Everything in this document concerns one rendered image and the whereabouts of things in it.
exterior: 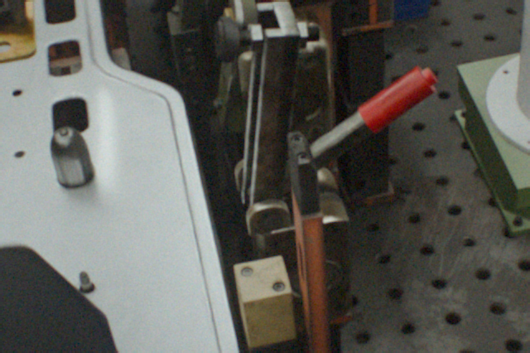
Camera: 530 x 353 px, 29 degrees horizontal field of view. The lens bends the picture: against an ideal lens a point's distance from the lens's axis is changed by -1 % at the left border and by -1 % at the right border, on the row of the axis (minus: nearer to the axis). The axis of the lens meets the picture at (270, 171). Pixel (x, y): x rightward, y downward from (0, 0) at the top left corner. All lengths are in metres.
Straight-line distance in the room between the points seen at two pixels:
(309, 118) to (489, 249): 0.36
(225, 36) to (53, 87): 0.36
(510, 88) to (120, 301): 0.63
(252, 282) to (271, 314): 0.03
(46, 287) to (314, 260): 0.28
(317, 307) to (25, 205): 0.30
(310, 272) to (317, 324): 0.05
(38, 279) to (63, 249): 0.45
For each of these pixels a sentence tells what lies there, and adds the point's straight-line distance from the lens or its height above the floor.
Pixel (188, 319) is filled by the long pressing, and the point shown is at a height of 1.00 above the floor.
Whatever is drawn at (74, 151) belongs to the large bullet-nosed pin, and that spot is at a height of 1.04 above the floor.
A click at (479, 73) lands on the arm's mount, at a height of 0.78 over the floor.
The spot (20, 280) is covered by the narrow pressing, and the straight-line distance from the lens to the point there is 0.38.
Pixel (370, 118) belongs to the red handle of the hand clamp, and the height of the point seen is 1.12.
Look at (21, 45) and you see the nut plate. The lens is 0.60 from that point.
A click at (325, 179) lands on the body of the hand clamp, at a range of 0.77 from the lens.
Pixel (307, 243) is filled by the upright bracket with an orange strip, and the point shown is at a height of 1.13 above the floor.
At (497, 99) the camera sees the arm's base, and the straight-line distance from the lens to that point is 1.24.
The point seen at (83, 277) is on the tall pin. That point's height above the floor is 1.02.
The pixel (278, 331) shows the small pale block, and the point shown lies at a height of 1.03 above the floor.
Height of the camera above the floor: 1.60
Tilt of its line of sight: 45 degrees down
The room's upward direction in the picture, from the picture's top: 6 degrees counter-clockwise
